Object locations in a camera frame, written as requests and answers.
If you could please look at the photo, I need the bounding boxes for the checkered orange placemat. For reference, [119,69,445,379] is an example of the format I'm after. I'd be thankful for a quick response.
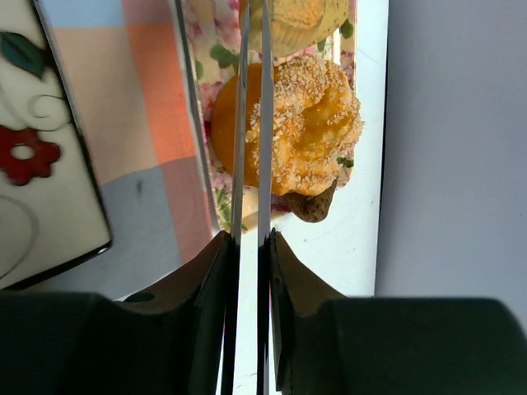
[38,1,212,300]

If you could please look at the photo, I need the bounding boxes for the brown chocolate muffin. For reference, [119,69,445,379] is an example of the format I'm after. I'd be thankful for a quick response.
[282,179,338,223]

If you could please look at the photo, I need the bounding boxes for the sesame ring bread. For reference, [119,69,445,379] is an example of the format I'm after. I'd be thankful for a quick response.
[210,54,362,196]

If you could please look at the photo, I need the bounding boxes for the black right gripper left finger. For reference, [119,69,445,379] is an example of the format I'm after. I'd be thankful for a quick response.
[1,231,239,394]

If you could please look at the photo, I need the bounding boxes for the square floral plate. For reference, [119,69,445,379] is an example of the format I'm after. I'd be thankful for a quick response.
[1,1,112,289]

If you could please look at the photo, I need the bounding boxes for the floral serving tray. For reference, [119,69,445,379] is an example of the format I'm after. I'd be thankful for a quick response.
[176,1,357,233]

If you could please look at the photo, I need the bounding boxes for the small yellow muffin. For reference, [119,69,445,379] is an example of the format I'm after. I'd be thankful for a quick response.
[268,0,350,58]

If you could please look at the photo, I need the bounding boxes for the metal kitchen tongs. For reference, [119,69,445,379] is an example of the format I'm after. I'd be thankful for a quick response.
[231,1,274,395]

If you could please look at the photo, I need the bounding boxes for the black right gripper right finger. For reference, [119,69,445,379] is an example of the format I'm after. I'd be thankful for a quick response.
[270,231,526,394]

